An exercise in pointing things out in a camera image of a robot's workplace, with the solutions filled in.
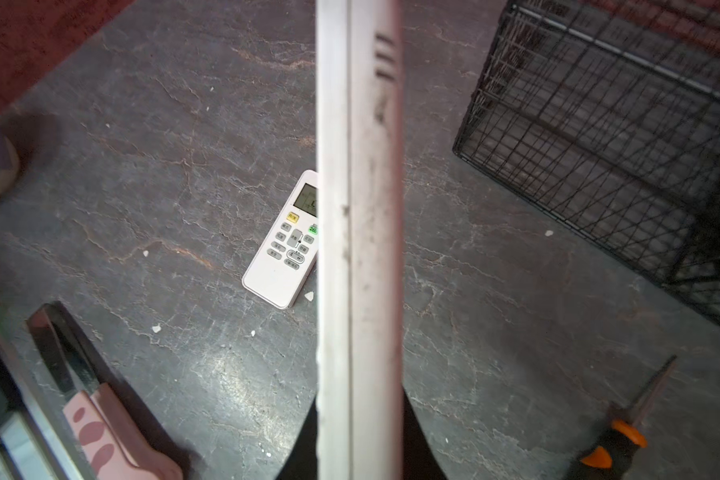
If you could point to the grey white remote control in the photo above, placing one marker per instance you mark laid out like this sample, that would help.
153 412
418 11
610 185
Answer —
359 133

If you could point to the white air conditioner remote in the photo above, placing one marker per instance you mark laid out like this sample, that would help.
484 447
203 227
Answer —
288 252

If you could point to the black wire basket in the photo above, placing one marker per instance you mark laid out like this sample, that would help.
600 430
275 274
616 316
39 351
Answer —
605 115

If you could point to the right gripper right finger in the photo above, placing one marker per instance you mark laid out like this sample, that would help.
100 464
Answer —
419 462

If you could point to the aluminium front rail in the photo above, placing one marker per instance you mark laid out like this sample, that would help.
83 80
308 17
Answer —
32 443

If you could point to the orange black screwdriver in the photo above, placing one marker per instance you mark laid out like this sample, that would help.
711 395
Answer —
613 453

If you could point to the pink cat paw knife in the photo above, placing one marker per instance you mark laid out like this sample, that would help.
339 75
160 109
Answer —
110 439

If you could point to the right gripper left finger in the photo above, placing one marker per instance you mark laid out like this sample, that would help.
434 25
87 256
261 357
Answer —
302 462

